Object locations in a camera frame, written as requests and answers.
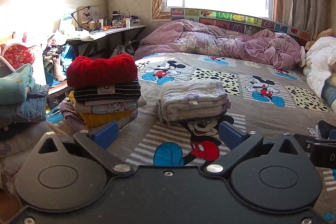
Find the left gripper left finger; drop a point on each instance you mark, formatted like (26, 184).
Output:
(65, 176)

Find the white floral padded garment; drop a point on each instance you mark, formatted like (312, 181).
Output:
(185, 100)

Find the black folded garment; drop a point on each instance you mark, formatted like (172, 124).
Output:
(325, 129)

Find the dark side desk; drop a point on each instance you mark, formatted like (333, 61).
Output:
(100, 42)

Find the pile of rolled quilts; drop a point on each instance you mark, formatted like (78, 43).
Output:
(318, 62)

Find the folded blue denim jeans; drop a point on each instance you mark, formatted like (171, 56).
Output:
(33, 109)

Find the purple floral duvet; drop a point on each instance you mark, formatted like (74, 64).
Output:
(264, 47)

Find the black white striped garment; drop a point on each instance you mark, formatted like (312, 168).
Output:
(123, 91)

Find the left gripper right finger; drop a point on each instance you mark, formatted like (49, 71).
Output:
(272, 174)

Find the Mickey Mouse bed blanket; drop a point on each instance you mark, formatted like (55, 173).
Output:
(168, 184)

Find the yellow folded garment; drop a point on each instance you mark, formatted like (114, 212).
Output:
(95, 120)

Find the red knitted folded sweater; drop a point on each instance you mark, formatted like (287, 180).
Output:
(118, 69)

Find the teal folded garment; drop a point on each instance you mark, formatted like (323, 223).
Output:
(15, 86)

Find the colourful alphabet foam headboard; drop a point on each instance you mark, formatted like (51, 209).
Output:
(240, 23)

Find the black desk lamp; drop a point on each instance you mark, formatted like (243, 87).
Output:
(77, 17)

